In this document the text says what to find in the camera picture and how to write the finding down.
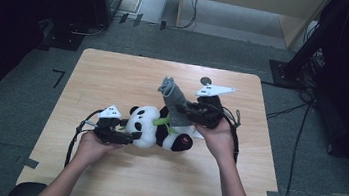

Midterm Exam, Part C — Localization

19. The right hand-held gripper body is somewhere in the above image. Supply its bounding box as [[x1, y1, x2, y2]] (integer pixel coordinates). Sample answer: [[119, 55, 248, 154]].
[[187, 82, 237, 132]]

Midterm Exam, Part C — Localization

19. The black metal stand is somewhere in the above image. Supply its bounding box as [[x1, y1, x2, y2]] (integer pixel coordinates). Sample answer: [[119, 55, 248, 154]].
[[266, 0, 349, 97]]

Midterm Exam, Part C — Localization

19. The black chair seat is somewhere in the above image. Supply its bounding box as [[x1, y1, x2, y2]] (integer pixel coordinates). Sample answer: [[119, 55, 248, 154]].
[[7, 179, 49, 196]]

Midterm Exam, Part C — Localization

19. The hand-held gripper cable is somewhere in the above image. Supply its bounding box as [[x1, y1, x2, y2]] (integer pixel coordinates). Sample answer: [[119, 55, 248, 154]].
[[214, 106, 246, 164], [63, 104, 106, 172]]

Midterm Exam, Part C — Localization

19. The left hand-held gripper cable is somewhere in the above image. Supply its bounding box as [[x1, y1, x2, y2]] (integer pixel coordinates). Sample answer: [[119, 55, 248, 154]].
[[63, 104, 106, 172]]

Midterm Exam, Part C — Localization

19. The black and white panda plush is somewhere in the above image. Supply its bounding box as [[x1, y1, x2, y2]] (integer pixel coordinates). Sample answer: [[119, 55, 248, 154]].
[[121, 101, 209, 156]]

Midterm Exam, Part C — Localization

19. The black floor cable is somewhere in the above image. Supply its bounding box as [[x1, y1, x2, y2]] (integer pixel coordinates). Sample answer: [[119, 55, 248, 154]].
[[265, 95, 312, 126], [275, 100, 313, 196]]

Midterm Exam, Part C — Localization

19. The right hand-held gripper cable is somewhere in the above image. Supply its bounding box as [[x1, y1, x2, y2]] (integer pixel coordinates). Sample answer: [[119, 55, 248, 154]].
[[214, 106, 246, 164]]

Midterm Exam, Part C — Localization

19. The grey knitted doll garment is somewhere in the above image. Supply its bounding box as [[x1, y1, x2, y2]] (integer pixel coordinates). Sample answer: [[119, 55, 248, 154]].
[[153, 75, 200, 130]]

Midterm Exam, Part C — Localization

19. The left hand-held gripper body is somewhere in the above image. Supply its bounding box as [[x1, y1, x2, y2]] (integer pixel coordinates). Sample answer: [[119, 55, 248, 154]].
[[91, 103, 139, 147]]

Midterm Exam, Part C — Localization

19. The person's left hand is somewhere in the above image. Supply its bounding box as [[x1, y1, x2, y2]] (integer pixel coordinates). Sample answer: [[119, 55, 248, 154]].
[[74, 129, 126, 170]]

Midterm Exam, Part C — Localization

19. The black hanging cable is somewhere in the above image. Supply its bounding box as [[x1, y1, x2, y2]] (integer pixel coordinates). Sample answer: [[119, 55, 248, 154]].
[[170, 0, 202, 32]]

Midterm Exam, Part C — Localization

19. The person's right hand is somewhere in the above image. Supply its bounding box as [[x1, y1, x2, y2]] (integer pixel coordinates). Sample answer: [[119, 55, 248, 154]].
[[189, 114, 240, 164]]

